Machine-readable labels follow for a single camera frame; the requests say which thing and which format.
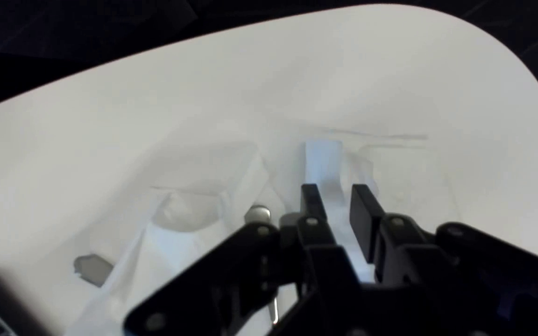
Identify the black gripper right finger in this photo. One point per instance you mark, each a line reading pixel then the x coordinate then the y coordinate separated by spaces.
pixel 365 219

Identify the silver spoon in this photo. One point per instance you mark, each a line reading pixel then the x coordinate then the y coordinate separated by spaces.
pixel 92 269

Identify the white napkin under cutlery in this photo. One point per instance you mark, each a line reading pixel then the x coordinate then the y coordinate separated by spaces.
pixel 180 204

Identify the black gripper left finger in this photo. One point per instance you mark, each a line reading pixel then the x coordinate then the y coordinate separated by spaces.
pixel 314 228

